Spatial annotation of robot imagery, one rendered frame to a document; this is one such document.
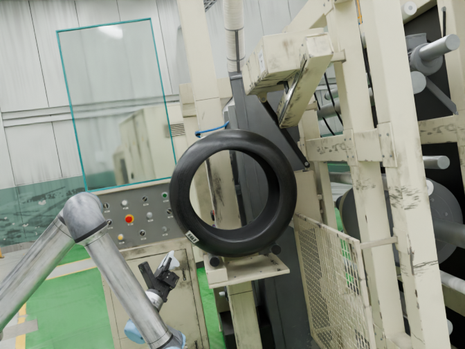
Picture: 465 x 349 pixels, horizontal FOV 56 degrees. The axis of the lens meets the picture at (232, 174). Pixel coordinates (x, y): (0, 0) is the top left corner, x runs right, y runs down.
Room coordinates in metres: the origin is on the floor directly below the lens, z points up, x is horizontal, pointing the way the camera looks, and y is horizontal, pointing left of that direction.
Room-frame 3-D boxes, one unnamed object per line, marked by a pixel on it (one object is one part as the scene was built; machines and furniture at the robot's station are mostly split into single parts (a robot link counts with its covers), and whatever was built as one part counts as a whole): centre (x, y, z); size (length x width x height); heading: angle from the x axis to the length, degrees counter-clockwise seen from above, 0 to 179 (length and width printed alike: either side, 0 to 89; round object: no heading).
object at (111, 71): (2.61, 0.59, 1.75); 0.55 x 0.02 x 0.95; 96
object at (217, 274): (2.10, 0.16, 0.84); 0.36 x 0.09 x 0.06; 6
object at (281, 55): (2.02, -0.29, 1.71); 0.61 x 0.25 x 0.15; 6
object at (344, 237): (1.92, -0.33, 0.65); 0.90 x 0.02 x 0.70; 6
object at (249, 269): (2.12, 0.02, 0.80); 0.37 x 0.36 x 0.02; 96
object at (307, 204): (2.37, -0.33, 1.05); 0.20 x 0.15 x 0.30; 6
